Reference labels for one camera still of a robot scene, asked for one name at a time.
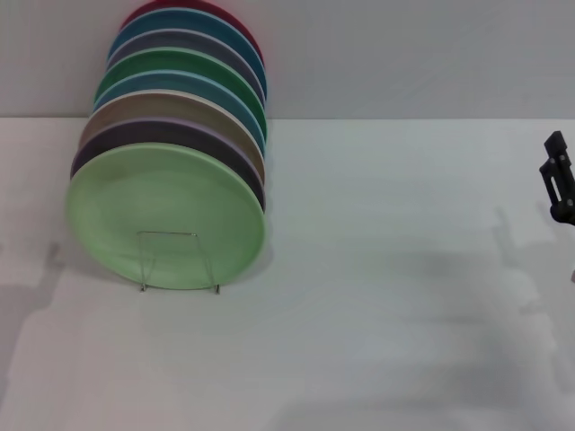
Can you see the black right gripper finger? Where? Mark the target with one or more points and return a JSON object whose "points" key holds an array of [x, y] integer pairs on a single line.
{"points": [[561, 175]]}

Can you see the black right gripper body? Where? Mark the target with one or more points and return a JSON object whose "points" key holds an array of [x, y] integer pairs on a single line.
{"points": [[567, 212]]}

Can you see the light green plate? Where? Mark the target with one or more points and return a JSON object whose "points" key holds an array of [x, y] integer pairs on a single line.
{"points": [[157, 197]]}

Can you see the red plate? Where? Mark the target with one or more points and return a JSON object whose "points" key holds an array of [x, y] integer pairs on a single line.
{"points": [[246, 25]]}

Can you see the light blue plate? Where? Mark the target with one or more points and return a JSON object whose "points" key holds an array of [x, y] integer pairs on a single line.
{"points": [[179, 83]]}

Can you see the lilac plate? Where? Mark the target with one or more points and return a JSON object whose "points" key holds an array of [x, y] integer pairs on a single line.
{"points": [[170, 132]]}

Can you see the beige plate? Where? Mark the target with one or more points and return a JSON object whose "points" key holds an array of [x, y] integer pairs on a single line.
{"points": [[170, 105]]}

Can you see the dark green plate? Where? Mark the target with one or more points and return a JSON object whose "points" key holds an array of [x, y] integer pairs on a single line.
{"points": [[179, 60]]}

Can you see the grey plate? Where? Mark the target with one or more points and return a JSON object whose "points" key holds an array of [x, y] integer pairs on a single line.
{"points": [[179, 39]]}

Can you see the dark teal plate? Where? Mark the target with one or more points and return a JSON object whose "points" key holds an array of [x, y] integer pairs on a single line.
{"points": [[179, 20]]}

